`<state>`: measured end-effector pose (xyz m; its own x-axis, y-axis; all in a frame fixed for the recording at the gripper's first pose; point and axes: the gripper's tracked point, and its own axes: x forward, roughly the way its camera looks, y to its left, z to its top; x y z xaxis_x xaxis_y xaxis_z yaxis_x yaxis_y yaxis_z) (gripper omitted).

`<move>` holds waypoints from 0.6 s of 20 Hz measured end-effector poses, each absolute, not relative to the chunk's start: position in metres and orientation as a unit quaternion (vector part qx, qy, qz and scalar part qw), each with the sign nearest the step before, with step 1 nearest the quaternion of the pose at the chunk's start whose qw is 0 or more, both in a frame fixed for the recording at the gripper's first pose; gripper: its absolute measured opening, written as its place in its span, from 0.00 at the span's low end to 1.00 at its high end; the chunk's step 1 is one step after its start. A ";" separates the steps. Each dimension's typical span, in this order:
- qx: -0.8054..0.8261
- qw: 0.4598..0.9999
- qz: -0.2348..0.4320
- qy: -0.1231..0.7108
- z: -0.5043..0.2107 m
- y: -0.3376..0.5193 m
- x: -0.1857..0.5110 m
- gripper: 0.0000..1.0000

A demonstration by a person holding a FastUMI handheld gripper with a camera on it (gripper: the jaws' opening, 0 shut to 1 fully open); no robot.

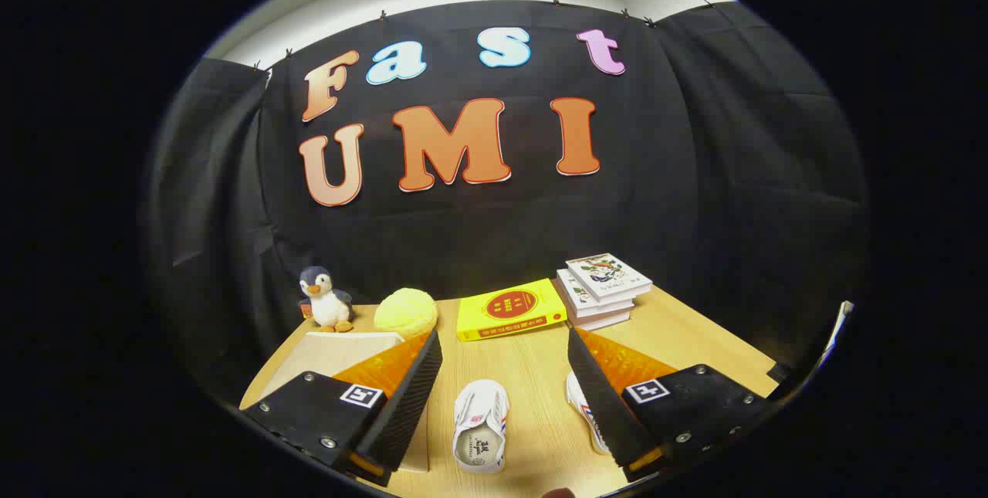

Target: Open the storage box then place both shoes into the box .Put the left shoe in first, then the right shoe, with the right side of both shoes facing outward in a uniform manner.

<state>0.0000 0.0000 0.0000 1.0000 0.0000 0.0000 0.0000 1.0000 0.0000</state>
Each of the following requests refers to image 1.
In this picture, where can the white striped canvas shoe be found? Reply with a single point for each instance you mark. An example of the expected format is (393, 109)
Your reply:
(577, 399)
(478, 436)

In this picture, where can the white panel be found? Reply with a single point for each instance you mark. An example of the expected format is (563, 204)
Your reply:
(837, 328)

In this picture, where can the black table edge clip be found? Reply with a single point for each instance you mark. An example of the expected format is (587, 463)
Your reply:
(781, 376)

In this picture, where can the white book with floral cover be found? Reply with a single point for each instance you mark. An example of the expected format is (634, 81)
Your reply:
(610, 274)

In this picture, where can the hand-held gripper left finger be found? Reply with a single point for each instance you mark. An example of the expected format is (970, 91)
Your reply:
(409, 405)

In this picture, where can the yellow round plush toy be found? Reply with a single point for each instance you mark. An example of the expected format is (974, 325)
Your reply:
(405, 313)

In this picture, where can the beige fabric storage box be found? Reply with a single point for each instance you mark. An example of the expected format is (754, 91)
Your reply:
(324, 355)

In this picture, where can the yellow book with red circle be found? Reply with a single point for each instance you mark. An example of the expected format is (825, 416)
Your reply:
(509, 309)

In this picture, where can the black backdrop cloth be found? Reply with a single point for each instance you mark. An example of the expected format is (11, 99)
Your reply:
(695, 174)

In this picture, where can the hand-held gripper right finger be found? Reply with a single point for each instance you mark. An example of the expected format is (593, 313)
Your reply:
(606, 405)

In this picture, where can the penguin plush toy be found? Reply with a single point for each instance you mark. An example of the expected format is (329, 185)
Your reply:
(330, 305)

